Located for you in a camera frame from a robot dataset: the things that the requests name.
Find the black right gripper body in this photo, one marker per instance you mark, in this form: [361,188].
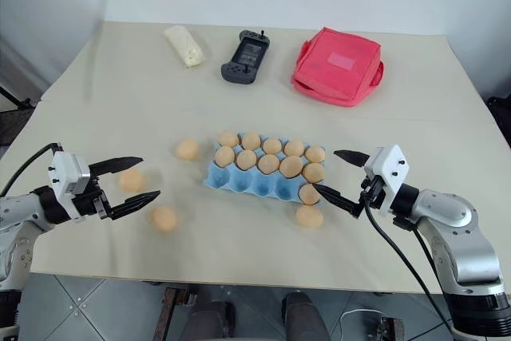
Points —
[371,193]

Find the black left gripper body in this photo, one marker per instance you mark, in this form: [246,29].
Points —
[89,203]

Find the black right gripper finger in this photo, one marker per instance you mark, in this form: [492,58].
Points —
[353,157]
[339,199]

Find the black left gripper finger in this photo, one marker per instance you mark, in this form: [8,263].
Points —
[120,164]
[135,203]

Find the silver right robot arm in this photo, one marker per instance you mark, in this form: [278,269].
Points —
[459,229]

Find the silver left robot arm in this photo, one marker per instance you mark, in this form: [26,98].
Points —
[16,213]

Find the blue egg tray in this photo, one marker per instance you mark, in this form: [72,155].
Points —
[247,183]

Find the tan egg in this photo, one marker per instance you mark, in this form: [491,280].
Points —
[268,163]
[163,219]
[228,139]
[309,216]
[131,180]
[272,146]
[307,195]
[315,154]
[187,149]
[314,172]
[224,156]
[291,167]
[246,159]
[251,140]
[294,148]

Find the red fabric bag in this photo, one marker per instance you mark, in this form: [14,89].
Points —
[335,65]

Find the dark rounded shape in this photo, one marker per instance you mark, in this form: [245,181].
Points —
[305,317]

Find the black stand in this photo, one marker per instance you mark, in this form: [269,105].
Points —
[16,93]

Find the grey handheld game controller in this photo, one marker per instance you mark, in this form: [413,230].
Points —
[245,57]

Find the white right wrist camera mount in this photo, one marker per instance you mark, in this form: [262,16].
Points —
[389,169]

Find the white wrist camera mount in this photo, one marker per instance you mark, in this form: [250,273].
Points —
[389,169]
[66,169]

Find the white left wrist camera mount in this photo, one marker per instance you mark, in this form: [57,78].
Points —
[66,169]

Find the rusty metal table bracket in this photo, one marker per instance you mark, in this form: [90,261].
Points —
[391,329]
[169,313]

